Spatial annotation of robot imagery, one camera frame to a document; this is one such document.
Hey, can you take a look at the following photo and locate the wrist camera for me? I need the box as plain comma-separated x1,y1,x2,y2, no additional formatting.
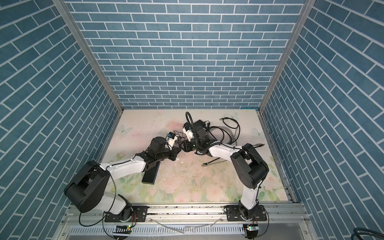
166,132,178,150
183,123,196,142

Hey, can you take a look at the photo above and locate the aluminium front rail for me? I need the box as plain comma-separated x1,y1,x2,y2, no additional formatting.
63,202,310,226

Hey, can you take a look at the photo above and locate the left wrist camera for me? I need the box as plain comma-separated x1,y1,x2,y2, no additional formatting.
166,132,178,150

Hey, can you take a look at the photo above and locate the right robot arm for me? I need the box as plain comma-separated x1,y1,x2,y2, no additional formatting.
181,120,269,211

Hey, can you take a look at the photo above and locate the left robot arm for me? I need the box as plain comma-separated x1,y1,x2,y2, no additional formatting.
64,133,181,220

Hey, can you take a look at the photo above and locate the long black switch box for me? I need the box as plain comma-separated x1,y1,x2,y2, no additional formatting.
142,162,161,185

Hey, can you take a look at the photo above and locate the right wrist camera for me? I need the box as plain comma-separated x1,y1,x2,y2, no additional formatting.
183,123,196,142

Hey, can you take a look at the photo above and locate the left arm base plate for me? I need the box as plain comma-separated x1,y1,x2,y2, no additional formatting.
105,206,148,224

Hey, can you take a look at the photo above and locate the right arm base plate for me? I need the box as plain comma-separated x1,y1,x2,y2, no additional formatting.
224,204,268,222

